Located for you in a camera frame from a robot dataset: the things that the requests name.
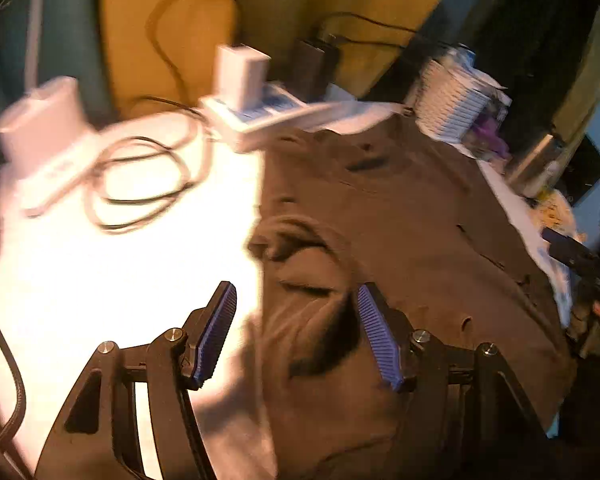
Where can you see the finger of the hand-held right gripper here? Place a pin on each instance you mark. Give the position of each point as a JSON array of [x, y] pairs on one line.
[[565, 247]]

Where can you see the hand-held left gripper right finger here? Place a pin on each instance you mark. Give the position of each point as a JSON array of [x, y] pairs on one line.
[[380, 345]]

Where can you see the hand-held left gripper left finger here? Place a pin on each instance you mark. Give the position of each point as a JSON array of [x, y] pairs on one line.
[[220, 330]]

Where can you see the dark brown t-shirt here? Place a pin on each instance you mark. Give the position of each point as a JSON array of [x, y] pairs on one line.
[[405, 210]]

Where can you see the person's right forearm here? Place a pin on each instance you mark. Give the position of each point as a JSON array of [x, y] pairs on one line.
[[597, 340]]

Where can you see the white printed mug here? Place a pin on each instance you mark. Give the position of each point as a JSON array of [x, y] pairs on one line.
[[552, 210]]

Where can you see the steel tumbler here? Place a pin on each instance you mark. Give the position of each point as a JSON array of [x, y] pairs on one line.
[[535, 165]]

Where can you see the white textured table cover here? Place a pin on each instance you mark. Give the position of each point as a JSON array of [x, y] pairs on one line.
[[105, 285]]

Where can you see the purple cloth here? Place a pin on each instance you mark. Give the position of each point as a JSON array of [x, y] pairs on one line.
[[490, 135]]

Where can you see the yellow curtain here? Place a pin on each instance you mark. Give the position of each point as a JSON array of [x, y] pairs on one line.
[[592, 75], [280, 0]]

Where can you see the white plastic basket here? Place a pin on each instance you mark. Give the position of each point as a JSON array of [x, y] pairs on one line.
[[450, 100]]

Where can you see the white power strip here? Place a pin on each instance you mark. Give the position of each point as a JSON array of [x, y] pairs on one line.
[[240, 130]]

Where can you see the blue white packets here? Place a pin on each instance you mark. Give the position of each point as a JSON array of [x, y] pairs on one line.
[[462, 55]]

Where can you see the white desk lamp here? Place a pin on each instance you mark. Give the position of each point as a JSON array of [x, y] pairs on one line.
[[45, 125]]

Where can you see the black charger adapter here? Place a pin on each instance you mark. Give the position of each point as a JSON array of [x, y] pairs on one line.
[[310, 67]]

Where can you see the teal curtain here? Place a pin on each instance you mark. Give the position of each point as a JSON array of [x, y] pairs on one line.
[[75, 20]]

